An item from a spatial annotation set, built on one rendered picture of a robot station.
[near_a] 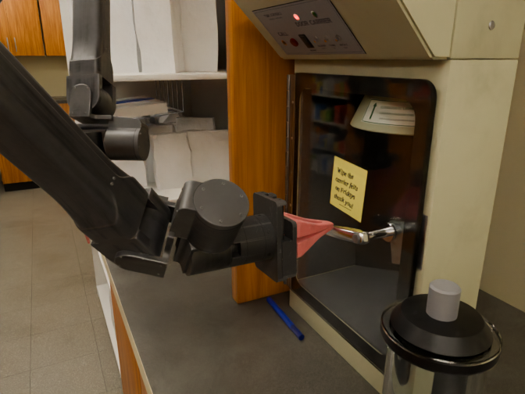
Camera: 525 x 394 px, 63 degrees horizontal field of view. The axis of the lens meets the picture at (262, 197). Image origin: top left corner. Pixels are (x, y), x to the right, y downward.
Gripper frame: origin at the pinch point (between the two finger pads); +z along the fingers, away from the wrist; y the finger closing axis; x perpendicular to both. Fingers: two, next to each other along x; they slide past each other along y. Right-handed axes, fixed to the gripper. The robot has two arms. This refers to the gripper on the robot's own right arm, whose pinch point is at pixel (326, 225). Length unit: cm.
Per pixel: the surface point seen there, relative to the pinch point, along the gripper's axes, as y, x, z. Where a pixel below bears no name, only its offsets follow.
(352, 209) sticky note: 0.9, 1.7, 5.7
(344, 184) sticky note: 4.2, 3.8, 5.7
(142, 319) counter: -23.9, 31.2, -19.9
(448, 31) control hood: 23.0, -12.7, 5.8
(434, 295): -1.0, -20.1, -1.8
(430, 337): -3.9, -21.6, -3.8
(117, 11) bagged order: 47, 125, -4
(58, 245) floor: -97, 317, -34
